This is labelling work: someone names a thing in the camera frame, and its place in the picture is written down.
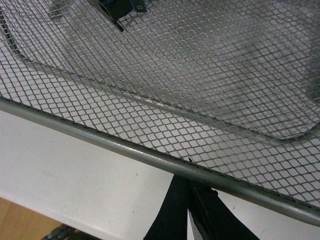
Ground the red emergency stop button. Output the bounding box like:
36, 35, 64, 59
88, 0, 147, 32

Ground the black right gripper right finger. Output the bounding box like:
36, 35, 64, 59
188, 181, 258, 240

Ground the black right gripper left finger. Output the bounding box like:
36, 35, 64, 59
144, 175, 188, 240

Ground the silver mesh tray rack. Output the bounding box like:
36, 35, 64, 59
0, 0, 320, 226

